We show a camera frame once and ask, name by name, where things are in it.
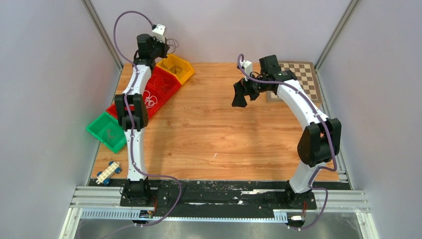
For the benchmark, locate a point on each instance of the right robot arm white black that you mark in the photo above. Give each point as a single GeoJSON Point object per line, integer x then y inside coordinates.
{"type": "Point", "coordinates": [320, 140]}

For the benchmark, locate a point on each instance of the green plastic bin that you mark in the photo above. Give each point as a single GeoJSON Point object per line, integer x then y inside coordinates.
{"type": "Point", "coordinates": [106, 129]}

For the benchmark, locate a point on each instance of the red plastic bin near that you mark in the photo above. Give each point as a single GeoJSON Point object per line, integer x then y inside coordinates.
{"type": "Point", "coordinates": [112, 111]}

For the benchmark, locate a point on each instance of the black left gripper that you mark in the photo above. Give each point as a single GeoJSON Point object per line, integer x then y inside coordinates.
{"type": "Point", "coordinates": [165, 47]}

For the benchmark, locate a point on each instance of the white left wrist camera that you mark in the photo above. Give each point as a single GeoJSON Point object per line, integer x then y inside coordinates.
{"type": "Point", "coordinates": [158, 32]}

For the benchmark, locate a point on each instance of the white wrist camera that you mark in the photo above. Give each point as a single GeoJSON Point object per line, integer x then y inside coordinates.
{"type": "Point", "coordinates": [246, 68]}
{"type": "Point", "coordinates": [158, 32]}

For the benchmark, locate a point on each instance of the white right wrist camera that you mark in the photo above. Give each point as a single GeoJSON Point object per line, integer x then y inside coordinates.
{"type": "Point", "coordinates": [246, 68]}

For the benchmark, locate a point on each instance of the red plastic bin middle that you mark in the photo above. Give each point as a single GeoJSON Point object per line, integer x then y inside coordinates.
{"type": "Point", "coordinates": [153, 99]}

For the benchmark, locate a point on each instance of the small white blue toy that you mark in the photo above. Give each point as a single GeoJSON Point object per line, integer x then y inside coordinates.
{"type": "Point", "coordinates": [103, 177]}

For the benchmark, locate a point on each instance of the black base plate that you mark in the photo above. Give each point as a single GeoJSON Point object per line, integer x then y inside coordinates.
{"type": "Point", "coordinates": [165, 196]}

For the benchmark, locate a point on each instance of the red plastic bin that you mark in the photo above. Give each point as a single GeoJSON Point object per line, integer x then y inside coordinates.
{"type": "Point", "coordinates": [166, 83]}
{"type": "Point", "coordinates": [153, 99]}
{"type": "Point", "coordinates": [112, 111]}

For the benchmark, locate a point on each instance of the wooden chessboard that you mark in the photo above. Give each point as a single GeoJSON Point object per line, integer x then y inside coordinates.
{"type": "Point", "coordinates": [306, 76]}

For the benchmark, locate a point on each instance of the aluminium frame rail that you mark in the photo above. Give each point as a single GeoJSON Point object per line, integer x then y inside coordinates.
{"type": "Point", "coordinates": [333, 201]}

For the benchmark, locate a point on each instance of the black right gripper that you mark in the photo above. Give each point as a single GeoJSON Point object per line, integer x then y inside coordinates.
{"type": "Point", "coordinates": [239, 100]}

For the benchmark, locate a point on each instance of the yellow plastic bin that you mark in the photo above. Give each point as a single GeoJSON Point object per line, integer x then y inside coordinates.
{"type": "Point", "coordinates": [177, 67]}

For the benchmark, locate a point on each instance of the red plastic bin far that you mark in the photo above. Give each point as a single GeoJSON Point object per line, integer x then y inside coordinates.
{"type": "Point", "coordinates": [166, 83]}

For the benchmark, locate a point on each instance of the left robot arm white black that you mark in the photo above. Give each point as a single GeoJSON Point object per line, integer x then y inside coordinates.
{"type": "Point", "coordinates": [132, 113]}

